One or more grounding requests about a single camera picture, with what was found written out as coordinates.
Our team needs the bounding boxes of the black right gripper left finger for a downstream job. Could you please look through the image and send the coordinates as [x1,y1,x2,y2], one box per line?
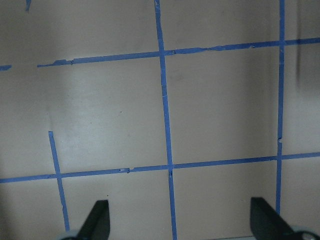
[75,200,110,240]

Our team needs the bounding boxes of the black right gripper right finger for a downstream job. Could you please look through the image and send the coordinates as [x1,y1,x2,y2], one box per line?
[250,197,293,240]

